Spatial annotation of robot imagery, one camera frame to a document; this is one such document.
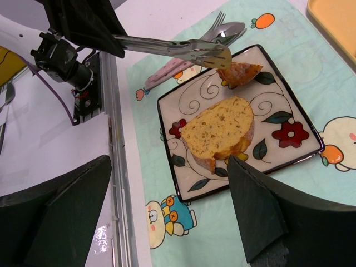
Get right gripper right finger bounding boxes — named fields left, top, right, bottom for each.
left=228, top=156, right=355, bottom=266

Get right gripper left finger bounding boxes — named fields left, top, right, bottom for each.
left=1, top=155, right=111, bottom=266

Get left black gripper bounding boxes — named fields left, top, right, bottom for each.
left=40, top=0, right=125, bottom=58

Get herb bread slice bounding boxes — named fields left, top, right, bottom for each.
left=181, top=96, right=255, bottom=174

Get metal food tongs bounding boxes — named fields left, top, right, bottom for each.
left=114, top=35, right=232, bottom=69

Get small round bread slice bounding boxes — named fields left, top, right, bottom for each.
left=216, top=62, right=263, bottom=89

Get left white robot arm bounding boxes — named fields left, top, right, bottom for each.
left=1, top=0, right=127, bottom=91

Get mint cartoon placemat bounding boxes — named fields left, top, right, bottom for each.
left=127, top=1, right=355, bottom=266

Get floral square plate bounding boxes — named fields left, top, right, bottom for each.
left=157, top=44, right=324, bottom=202

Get yellow plastic tray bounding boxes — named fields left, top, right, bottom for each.
left=307, top=0, right=355, bottom=64

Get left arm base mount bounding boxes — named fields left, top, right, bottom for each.
left=73, top=53, right=102, bottom=125

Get aluminium front rail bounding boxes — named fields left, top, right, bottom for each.
left=99, top=52, right=138, bottom=266

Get pink handled fork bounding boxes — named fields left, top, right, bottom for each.
left=144, top=11, right=225, bottom=90

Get pink handled knife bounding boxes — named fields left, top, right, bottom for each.
left=144, top=27, right=248, bottom=91

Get pink handled spoon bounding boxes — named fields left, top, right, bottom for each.
left=146, top=21, right=246, bottom=88

